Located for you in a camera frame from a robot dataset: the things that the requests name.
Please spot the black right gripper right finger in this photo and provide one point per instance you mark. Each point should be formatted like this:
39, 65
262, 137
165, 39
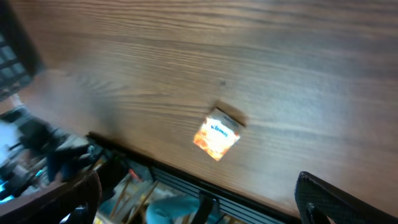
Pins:
320, 202

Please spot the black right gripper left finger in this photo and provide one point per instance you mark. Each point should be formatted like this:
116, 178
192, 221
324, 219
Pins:
55, 202

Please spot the small orange juice carton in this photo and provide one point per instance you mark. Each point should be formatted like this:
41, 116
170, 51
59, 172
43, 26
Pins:
218, 133

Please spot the grey plastic basket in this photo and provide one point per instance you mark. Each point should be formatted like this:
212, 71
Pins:
20, 62

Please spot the clutter below table edge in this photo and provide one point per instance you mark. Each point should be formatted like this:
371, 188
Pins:
41, 158

